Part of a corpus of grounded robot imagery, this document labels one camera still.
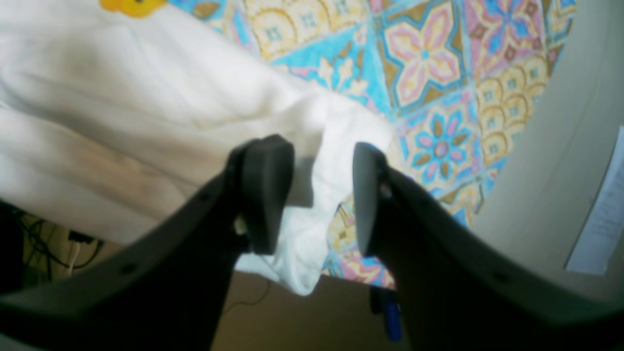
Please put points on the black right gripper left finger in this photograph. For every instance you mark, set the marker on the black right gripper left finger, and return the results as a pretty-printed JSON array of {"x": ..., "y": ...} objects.
[{"x": 165, "y": 292}]

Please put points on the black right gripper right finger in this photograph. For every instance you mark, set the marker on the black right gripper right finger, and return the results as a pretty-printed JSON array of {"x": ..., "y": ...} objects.
[{"x": 454, "y": 291}]

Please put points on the white printed T-shirt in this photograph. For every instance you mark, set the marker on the white printed T-shirt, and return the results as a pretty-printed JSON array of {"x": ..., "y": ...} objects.
[{"x": 110, "y": 123}]

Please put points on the patterned tablecloth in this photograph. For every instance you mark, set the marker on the patterned tablecloth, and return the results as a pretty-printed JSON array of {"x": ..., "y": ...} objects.
[{"x": 457, "y": 79}]

